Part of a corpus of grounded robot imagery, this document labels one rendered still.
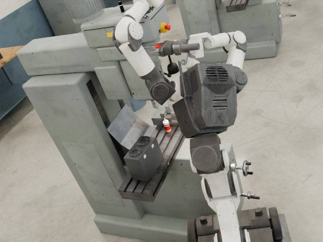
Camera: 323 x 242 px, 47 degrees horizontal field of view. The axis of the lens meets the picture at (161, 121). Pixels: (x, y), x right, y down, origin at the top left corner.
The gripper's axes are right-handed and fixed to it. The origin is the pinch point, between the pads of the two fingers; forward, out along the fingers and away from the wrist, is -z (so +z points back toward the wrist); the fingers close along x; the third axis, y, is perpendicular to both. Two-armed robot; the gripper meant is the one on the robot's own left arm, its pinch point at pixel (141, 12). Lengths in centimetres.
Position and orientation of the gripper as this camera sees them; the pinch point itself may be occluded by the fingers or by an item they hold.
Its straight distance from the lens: 206.3
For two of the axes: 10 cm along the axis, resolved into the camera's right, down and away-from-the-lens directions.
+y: -4.6, -8.8, -0.7
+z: 2.5, -0.5, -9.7
